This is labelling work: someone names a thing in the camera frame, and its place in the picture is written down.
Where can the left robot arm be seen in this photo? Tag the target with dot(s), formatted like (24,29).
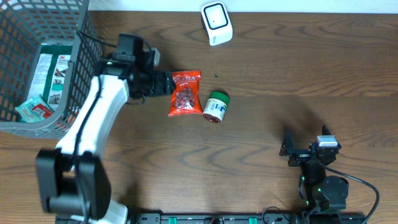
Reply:
(72,180)

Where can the red snack bag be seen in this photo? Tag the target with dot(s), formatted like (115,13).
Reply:
(185,98)

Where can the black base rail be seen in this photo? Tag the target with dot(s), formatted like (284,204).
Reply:
(269,217)

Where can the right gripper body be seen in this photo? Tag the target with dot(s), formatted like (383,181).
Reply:
(300,157)

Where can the teal tissue packet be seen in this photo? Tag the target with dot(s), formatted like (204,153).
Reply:
(34,110)

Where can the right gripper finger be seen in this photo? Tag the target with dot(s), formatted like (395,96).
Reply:
(287,147)
(325,131)

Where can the grey plastic mesh basket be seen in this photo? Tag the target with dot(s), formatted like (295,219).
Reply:
(58,34)

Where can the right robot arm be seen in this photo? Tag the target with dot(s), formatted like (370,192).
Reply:
(325,195)

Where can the white barcode scanner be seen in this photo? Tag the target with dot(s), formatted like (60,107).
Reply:
(216,23)

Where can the green 3M product package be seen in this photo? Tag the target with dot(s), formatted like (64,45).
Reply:
(50,73)

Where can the green-lid seasoning jar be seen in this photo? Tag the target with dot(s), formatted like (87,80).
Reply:
(216,107)

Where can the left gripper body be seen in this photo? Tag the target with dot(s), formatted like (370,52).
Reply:
(152,84)

